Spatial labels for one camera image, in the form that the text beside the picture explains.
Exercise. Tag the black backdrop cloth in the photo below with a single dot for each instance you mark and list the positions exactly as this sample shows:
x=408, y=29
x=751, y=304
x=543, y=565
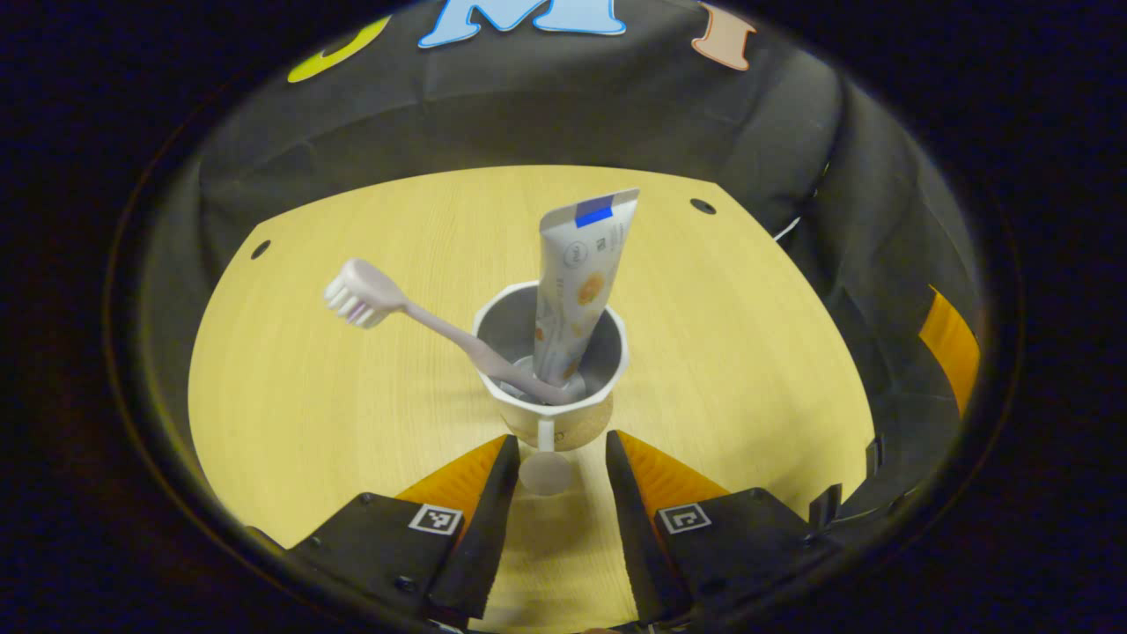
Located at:
x=440, y=123

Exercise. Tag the white cup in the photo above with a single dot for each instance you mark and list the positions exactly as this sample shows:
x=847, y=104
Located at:
x=607, y=352

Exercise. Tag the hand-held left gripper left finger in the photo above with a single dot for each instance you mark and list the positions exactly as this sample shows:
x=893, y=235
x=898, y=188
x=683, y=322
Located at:
x=489, y=528

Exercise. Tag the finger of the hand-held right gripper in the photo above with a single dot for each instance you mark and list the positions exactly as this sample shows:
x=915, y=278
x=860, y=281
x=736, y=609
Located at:
x=953, y=352

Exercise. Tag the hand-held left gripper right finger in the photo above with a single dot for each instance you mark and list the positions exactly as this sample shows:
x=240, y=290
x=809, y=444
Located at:
x=634, y=528

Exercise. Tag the white toothpaste tube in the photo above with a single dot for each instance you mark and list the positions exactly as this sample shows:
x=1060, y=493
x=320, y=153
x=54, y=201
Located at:
x=581, y=282

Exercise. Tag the pale pink toothbrush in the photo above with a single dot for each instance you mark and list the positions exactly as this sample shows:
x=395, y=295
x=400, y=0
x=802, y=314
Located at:
x=423, y=317

